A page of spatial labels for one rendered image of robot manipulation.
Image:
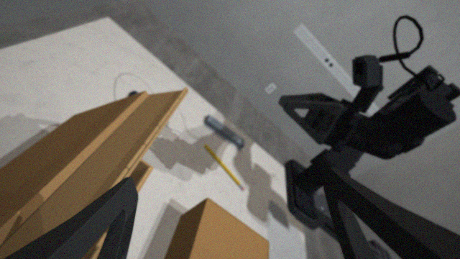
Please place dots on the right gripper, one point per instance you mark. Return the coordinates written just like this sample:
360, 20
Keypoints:
341, 123

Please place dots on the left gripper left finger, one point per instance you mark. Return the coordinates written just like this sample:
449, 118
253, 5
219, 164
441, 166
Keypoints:
73, 238

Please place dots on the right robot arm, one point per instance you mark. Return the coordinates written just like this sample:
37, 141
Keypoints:
424, 113

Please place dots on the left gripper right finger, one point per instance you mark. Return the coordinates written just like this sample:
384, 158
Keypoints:
409, 235

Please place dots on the yellow pencil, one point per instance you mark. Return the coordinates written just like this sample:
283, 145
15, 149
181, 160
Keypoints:
224, 167

